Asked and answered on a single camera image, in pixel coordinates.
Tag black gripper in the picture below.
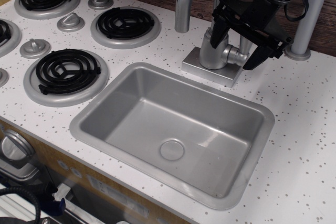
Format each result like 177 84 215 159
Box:
210 0 292 70

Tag silver faucet lever handle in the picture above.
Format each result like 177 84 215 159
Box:
222 35 253 67

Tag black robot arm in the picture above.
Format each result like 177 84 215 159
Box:
210 0 309 70

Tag grey vertical pole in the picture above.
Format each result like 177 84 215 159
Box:
285 0 324 61

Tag grey plastic sink basin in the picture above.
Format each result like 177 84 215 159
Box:
70 62 275 210

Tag back right stove burner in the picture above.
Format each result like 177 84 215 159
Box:
90 7 161 49

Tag silver knob top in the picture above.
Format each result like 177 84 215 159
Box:
88 0 113 10

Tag silver knob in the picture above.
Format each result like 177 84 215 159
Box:
19 39 51 59
57 13 85 33
88 0 113 10

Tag silver knob middle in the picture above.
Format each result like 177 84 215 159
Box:
57 13 85 33

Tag front right stove burner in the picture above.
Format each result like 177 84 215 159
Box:
24 49 109 108

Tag back left stove burner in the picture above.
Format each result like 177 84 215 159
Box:
14 0 80 20

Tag silver knob lower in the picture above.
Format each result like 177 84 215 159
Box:
19 39 51 59

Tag left edge stove burner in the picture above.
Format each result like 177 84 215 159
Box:
1 19 22 57

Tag silver knob left edge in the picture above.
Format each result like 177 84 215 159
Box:
0 68 9 87

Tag silver oven dial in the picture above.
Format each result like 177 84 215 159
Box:
1 129 35 169

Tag grey oven door handle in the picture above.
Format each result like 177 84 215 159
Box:
1 157 41 184

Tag black cable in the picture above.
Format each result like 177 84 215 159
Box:
0 186 42 222

